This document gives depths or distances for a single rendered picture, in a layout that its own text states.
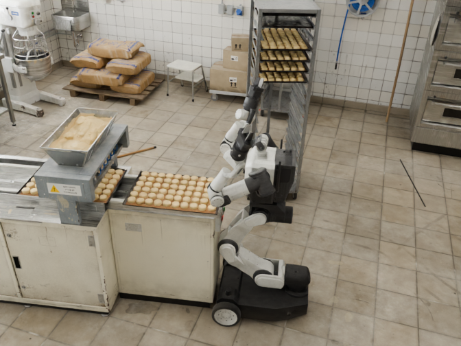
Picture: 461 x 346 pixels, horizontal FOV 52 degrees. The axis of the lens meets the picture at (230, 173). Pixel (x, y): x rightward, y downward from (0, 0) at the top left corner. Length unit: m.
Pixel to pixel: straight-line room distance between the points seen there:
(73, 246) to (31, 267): 0.40
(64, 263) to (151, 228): 0.62
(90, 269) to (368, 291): 2.06
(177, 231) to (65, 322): 1.07
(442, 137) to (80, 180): 4.21
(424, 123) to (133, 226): 3.64
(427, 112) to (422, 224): 1.50
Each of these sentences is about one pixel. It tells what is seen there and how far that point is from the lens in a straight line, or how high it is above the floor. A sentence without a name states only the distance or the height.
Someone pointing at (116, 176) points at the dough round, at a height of 0.92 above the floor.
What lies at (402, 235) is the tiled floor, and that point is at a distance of 4.48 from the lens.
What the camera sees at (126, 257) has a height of 0.44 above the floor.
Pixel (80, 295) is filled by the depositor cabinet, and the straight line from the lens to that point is 3.45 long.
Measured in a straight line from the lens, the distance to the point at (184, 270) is 3.28.
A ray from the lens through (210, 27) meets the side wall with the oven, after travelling 6.84.
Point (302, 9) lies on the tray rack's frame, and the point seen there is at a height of 1.81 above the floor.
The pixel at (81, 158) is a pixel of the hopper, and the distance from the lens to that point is 2.85.
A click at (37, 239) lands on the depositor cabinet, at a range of 3.23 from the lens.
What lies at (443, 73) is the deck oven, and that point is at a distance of 5.52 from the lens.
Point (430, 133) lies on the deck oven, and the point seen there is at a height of 0.26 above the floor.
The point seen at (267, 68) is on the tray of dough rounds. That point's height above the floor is 1.33.
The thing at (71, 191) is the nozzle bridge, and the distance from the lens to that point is 2.87.
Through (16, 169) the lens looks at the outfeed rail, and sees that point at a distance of 3.62.
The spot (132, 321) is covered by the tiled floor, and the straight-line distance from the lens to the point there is 3.52.
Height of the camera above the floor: 2.65
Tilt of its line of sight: 32 degrees down
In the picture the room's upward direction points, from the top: 2 degrees clockwise
